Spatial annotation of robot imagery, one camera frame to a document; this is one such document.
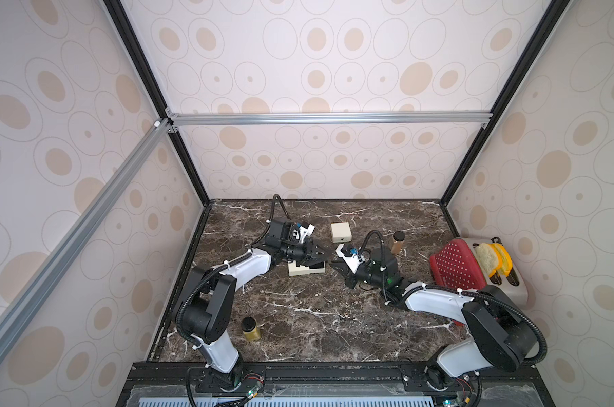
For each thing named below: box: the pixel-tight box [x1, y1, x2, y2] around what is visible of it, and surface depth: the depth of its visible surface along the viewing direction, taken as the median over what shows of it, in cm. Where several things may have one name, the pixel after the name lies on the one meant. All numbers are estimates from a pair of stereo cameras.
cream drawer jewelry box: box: [288, 260, 326, 277], surface depth 96 cm
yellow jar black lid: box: [241, 317, 262, 342], surface depth 77 cm
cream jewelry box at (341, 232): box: [330, 222, 353, 244], surface depth 108 cm
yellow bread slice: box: [488, 242, 514, 279], surface depth 78 cm
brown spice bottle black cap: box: [390, 230, 406, 256], surface depth 97 cm
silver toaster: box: [457, 237, 529, 307], surface depth 77 cm
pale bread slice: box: [474, 242, 498, 279], surface depth 80 cm
